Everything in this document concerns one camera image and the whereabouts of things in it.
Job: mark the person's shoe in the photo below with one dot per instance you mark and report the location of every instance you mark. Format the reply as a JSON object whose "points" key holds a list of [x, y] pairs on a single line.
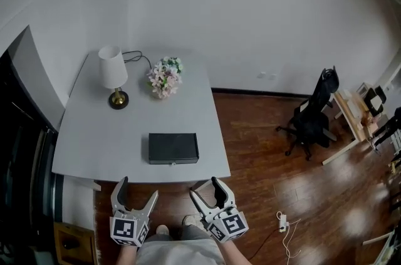
{"points": [[191, 220], [162, 230]]}

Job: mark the person's white shirt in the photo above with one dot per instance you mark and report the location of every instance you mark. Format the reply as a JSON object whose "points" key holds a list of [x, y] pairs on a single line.
{"points": [[180, 252]]}

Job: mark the person's left forearm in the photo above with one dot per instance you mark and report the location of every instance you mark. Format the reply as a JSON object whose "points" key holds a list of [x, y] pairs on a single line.
{"points": [[127, 256]]}

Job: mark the person's right shoe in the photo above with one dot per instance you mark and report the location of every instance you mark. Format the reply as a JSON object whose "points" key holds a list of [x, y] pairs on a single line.
{"points": [[191, 220]]}

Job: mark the white table leg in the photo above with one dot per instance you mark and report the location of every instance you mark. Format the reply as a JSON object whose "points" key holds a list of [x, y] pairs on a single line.
{"points": [[92, 184]]}

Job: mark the black chair with white pad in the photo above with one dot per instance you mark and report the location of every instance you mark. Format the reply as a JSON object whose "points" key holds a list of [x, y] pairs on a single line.
{"points": [[376, 101]]}

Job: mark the black office chair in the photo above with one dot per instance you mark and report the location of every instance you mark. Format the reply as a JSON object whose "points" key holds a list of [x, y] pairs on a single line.
{"points": [[313, 122]]}

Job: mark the white shade table lamp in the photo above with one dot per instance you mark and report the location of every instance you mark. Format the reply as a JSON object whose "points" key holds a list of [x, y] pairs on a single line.
{"points": [[112, 69]]}

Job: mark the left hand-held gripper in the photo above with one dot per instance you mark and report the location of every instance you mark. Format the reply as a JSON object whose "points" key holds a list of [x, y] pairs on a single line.
{"points": [[125, 227]]}

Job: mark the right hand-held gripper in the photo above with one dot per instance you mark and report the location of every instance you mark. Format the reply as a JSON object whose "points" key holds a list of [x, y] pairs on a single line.
{"points": [[227, 224]]}

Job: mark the black storage box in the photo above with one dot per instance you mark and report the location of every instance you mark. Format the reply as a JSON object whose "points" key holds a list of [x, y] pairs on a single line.
{"points": [[173, 147]]}

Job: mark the white power strip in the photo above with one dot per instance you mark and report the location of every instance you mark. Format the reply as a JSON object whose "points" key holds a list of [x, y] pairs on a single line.
{"points": [[283, 221]]}

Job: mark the pink white flower bouquet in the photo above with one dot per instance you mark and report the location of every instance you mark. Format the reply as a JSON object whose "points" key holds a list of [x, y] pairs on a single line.
{"points": [[164, 79]]}

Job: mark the person's right forearm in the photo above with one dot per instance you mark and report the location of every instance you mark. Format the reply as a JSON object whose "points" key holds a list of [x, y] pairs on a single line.
{"points": [[235, 254]]}

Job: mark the wooden crate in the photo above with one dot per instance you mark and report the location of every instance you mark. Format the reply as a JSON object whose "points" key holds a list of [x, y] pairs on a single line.
{"points": [[73, 245]]}

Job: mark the light wooden desk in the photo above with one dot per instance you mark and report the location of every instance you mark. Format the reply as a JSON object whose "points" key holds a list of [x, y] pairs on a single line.
{"points": [[352, 122]]}

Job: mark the person's left shoe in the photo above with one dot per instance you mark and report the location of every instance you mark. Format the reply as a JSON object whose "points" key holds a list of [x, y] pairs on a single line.
{"points": [[162, 230]]}

